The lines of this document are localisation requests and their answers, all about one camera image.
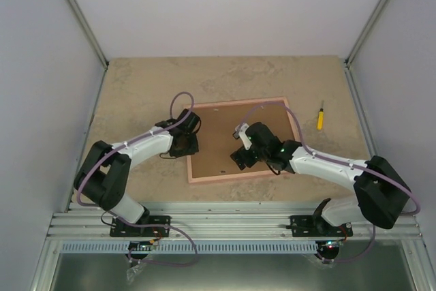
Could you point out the pink picture frame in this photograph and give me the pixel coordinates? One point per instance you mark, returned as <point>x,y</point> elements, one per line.
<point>190,175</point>

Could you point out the left aluminium corner post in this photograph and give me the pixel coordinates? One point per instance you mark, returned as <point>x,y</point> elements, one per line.
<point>87,30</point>

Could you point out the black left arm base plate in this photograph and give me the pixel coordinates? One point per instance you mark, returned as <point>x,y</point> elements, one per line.
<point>155,228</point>

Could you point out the aluminium rail mounting base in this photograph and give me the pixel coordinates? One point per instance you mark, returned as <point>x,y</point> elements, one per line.
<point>202,221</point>

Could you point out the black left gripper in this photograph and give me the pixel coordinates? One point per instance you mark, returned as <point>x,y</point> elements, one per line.
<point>193,148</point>

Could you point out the brown frame backing board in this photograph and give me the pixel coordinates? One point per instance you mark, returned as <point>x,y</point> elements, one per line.
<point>218,141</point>

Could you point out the aluminium corner post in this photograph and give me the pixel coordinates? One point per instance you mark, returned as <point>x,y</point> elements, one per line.
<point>87,30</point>
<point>369,25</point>

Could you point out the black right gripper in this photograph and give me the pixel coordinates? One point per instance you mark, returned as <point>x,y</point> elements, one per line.
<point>236,156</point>

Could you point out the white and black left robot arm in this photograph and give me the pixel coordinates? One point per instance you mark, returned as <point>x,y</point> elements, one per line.
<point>103,176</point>

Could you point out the right aluminium corner post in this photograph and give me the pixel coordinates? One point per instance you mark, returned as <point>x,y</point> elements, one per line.
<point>369,25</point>

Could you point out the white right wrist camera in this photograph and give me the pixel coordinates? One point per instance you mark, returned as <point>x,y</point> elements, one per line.
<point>240,133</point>

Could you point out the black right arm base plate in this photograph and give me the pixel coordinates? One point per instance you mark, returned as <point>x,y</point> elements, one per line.
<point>307,226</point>

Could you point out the yellow handled screwdriver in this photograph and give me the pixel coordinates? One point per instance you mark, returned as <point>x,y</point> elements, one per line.
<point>320,117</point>

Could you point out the grey slotted cable duct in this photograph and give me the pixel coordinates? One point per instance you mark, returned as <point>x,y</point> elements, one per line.
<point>202,247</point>

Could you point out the clear plastic bag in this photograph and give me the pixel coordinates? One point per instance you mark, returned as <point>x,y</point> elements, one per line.
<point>133,271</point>

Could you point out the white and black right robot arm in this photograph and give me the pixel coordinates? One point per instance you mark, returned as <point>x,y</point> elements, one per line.
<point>379,193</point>

